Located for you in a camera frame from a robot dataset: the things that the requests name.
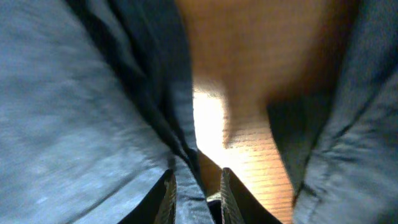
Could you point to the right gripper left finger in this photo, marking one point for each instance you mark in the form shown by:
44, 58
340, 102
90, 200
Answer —
159, 205

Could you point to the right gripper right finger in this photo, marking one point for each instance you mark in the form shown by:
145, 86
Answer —
238, 205

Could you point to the navy blue shorts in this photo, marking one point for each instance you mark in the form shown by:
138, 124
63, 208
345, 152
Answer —
97, 103

